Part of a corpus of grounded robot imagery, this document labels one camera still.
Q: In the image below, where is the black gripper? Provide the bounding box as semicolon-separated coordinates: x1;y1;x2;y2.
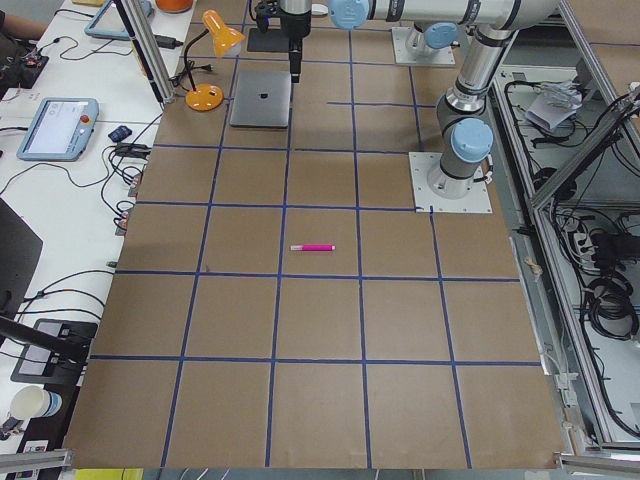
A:
279;0;312;83

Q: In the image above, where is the white computer mouse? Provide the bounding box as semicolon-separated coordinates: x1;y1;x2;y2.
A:
311;3;329;17

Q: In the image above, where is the pink marker pen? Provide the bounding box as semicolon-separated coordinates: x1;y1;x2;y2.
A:
289;244;336;252

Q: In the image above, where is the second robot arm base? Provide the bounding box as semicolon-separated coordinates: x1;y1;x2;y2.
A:
405;22;458;58

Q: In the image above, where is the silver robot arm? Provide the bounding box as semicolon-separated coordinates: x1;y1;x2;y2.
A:
328;1;558;200

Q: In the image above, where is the grey closed laptop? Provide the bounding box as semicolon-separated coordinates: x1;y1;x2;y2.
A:
229;70;291;129

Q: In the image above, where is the orange desk lamp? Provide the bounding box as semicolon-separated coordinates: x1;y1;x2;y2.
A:
182;9;246;113

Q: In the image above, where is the orange round object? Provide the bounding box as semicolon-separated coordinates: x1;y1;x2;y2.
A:
156;0;194;14

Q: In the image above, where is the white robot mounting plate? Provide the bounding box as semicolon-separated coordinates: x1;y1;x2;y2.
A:
408;152;493;214

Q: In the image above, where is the small dark blue box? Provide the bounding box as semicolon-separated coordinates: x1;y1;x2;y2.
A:
108;125;132;143

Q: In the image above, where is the blue teach pendant tablet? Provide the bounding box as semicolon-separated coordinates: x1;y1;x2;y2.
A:
16;97;99;162

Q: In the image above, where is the black monitor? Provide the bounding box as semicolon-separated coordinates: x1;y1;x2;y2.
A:
0;200;43;319

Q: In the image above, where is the white power strip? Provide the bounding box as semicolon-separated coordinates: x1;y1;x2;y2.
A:
569;224;595;268

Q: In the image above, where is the black monitor stand base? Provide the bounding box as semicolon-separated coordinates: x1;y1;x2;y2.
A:
10;318;98;385

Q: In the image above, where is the white paper cup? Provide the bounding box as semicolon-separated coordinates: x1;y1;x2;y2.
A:
9;385;63;420

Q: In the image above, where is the aluminium frame post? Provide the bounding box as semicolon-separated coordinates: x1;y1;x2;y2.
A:
114;0;175;105

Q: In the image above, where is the black cable bundle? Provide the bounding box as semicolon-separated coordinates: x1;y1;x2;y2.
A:
582;277;639;341

